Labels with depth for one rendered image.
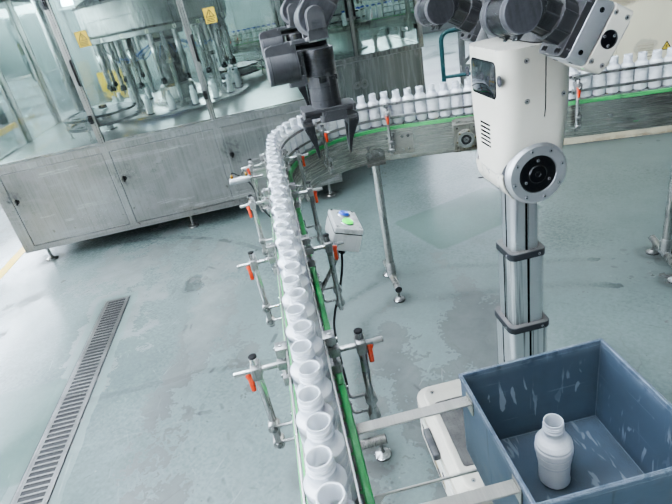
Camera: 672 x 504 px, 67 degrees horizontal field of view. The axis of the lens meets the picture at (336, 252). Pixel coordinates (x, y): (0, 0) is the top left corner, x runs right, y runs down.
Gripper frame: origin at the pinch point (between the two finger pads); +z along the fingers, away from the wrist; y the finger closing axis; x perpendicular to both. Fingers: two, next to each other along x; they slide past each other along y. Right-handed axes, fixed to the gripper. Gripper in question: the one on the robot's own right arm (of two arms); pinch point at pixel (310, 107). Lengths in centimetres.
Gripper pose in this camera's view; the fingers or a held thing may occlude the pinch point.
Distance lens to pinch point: 148.4
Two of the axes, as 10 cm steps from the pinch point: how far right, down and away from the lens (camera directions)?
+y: -9.7, 2.2, -0.6
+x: 1.6, 4.4, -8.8
